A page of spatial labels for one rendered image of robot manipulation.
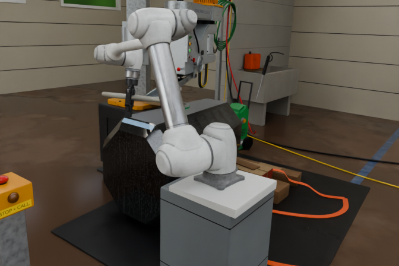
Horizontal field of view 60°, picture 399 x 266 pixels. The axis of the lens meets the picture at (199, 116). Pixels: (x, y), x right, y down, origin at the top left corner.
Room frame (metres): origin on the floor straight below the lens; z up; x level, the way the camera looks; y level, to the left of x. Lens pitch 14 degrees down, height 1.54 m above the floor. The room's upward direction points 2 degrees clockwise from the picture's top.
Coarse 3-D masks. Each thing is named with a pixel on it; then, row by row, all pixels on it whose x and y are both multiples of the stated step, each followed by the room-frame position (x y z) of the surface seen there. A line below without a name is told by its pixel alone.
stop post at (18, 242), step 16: (16, 176) 0.96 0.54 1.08; (0, 192) 0.86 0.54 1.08; (32, 192) 0.93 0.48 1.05; (0, 208) 0.85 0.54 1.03; (16, 208) 0.88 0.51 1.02; (0, 224) 0.87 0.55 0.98; (16, 224) 0.90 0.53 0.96; (0, 240) 0.86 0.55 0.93; (16, 240) 0.90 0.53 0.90; (0, 256) 0.86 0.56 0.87; (16, 256) 0.89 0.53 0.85
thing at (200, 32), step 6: (198, 24) 3.39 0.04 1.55; (204, 24) 3.38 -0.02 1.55; (210, 24) 3.44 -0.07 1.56; (198, 30) 3.29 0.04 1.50; (204, 30) 3.28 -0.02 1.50; (210, 30) 3.41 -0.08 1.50; (216, 30) 3.59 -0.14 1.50; (198, 36) 3.22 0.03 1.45; (204, 36) 3.25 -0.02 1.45; (198, 42) 3.10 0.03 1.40; (204, 42) 3.25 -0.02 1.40; (198, 48) 3.05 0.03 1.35; (204, 48) 3.26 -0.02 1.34; (198, 54) 3.11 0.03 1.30; (204, 54) 3.27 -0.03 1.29; (210, 54) 3.51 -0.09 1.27; (204, 60) 3.27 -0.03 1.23; (210, 60) 3.44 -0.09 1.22
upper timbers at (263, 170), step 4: (244, 160) 3.30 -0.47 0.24; (236, 164) 3.18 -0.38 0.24; (256, 164) 3.20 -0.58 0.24; (260, 164) 3.20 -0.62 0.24; (240, 168) 3.09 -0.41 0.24; (244, 168) 3.10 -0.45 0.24; (260, 168) 3.11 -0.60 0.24; (264, 168) 3.11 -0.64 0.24; (268, 168) 3.12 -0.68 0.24; (272, 168) 3.12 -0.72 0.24; (248, 172) 3.02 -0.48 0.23; (252, 172) 3.00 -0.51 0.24; (256, 172) 3.01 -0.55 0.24; (260, 172) 3.01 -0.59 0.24; (264, 172) 3.01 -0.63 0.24; (268, 172) 3.05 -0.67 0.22; (272, 172) 3.12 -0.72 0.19; (264, 176) 2.99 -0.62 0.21; (268, 176) 3.06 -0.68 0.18; (272, 176) 3.13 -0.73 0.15
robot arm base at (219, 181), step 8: (200, 176) 1.52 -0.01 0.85; (208, 176) 1.48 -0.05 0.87; (216, 176) 1.46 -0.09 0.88; (224, 176) 1.46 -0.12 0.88; (232, 176) 1.48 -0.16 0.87; (240, 176) 1.53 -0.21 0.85; (208, 184) 1.47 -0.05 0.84; (216, 184) 1.44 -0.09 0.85; (224, 184) 1.44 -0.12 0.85; (232, 184) 1.47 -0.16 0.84
